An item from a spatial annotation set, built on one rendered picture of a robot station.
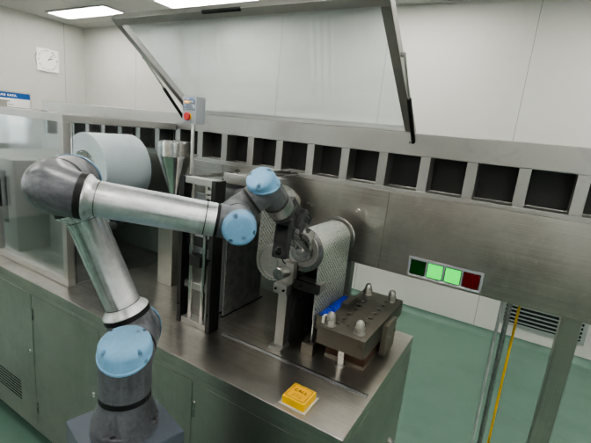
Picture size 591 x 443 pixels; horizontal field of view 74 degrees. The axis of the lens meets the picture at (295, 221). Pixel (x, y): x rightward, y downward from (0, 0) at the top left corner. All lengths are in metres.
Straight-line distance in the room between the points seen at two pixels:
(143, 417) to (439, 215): 1.07
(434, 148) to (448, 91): 2.42
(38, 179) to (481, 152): 1.22
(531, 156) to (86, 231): 1.26
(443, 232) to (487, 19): 2.70
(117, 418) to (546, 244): 1.27
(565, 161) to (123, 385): 1.32
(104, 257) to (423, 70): 3.34
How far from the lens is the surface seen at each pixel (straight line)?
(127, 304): 1.08
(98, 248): 1.04
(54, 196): 0.89
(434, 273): 1.49
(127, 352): 0.97
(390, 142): 1.49
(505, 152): 1.42
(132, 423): 1.05
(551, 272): 1.46
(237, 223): 0.84
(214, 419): 1.40
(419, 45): 3.98
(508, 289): 1.48
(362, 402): 1.23
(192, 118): 1.57
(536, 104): 3.76
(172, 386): 1.48
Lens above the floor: 1.62
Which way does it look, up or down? 13 degrees down
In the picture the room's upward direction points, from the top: 6 degrees clockwise
